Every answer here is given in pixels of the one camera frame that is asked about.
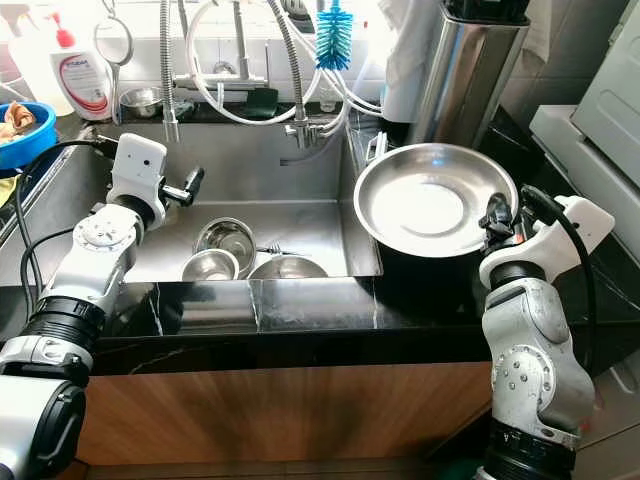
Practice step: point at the large shallow steel bowl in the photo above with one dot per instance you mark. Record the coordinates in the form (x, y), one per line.
(430, 200)

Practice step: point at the medium steel bowl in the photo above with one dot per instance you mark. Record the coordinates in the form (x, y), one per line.
(228, 240)

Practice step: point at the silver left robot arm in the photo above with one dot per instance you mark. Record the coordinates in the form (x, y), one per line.
(105, 235)

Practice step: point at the stainless steel sink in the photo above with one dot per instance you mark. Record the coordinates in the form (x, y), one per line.
(260, 175)

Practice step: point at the yellow cloth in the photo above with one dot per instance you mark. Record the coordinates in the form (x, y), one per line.
(5, 188)

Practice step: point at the tiny steel bowl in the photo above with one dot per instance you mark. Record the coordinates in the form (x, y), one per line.
(142, 100)

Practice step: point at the steel spring pull-down faucet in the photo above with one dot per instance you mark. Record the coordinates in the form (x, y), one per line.
(168, 80)

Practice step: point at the dark green sponge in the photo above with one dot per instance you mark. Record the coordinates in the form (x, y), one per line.
(262, 103)

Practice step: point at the blue plastic basin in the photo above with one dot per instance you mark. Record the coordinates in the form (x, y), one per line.
(32, 150)

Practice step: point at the small white clip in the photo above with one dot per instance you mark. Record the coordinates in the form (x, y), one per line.
(377, 148)

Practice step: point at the shallow steel dish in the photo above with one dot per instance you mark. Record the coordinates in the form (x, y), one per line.
(290, 270)

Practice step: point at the brown food scraps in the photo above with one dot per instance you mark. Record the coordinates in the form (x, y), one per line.
(20, 120)

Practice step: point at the tall steel knife holder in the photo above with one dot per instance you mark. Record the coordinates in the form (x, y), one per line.
(465, 80)

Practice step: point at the white soap bottle red pump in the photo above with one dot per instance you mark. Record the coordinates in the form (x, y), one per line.
(85, 85)

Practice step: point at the straight steel water tap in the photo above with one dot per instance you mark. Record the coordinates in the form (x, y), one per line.
(240, 45)

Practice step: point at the white appliance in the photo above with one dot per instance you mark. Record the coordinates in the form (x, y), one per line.
(610, 100)

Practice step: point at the round steel mesh strainer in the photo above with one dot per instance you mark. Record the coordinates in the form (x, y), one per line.
(113, 42)

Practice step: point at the white detergent pouch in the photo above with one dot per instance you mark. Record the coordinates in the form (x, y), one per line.
(408, 60)

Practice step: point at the blue bottle brush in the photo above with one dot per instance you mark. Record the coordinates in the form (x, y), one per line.
(334, 42)

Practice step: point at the white trigger spray bottle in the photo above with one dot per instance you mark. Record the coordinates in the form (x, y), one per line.
(20, 15)

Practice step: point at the wooden cabinet door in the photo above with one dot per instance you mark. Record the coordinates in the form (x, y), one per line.
(260, 415)

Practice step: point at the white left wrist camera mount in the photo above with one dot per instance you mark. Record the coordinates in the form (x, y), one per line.
(142, 168)

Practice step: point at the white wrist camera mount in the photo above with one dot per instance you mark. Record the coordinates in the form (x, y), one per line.
(560, 245)
(142, 168)

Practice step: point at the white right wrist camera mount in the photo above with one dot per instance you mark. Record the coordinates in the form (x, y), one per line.
(560, 245)

